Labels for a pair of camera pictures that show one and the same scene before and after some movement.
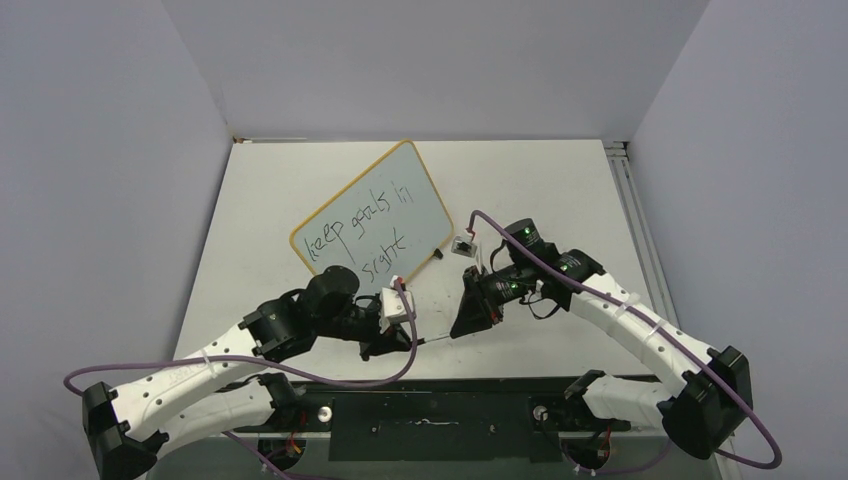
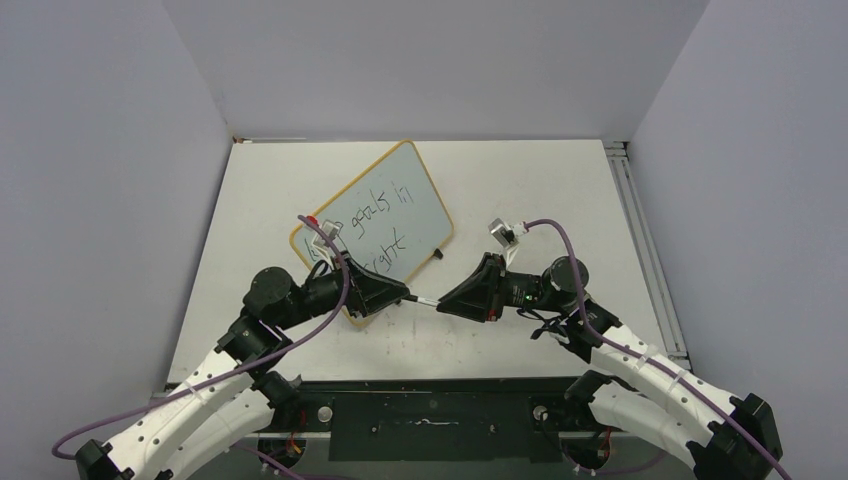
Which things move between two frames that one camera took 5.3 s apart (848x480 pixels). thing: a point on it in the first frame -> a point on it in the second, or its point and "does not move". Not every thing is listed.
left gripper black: x=393 y=339 -> x=370 y=291
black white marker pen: x=422 y=341 -> x=422 y=300
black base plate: x=450 y=420 does not move
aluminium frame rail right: x=646 y=249 does not move
